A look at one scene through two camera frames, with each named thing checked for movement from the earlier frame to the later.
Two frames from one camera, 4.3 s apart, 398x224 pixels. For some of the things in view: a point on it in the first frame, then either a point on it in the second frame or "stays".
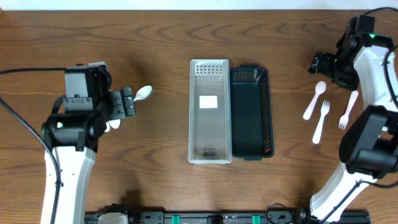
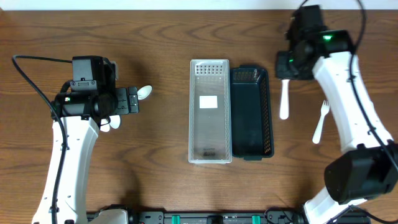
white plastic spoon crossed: [115, 124] stays
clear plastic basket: [209, 125] stays
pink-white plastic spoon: [319, 87] to [284, 112]
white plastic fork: [324, 107] stays
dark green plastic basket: [252, 135] stays
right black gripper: [351, 82] to [282, 74]
